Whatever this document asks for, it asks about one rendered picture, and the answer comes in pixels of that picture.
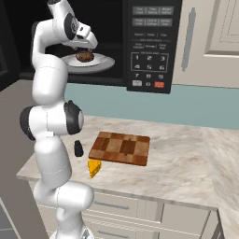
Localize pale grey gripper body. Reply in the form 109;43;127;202
72;30;99;50

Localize grey microwave turntable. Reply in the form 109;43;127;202
60;51;116;75

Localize black microwave oven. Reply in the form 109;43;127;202
5;0;183;94

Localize black microwave door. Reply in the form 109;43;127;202
0;0;35;91

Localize black condiment shaker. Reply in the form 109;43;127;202
73;139;85;158

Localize checkered wooden cutting board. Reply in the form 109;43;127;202
88;131;151;167

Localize yellow cheese wedge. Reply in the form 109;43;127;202
87;159;103;179

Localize white plate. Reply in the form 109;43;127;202
66;52;105;68

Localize beige drawer front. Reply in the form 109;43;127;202
89;190;140;219
81;215;161;239

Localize beige base cupboard door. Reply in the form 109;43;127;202
161;203;219;239

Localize grey cupboard door handle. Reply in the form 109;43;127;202
180;7;197;73

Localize beige wall cupboard door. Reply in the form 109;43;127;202
172;0;239;90

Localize grey drawer handle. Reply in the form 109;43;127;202
96;229;131;239
92;200;132;211

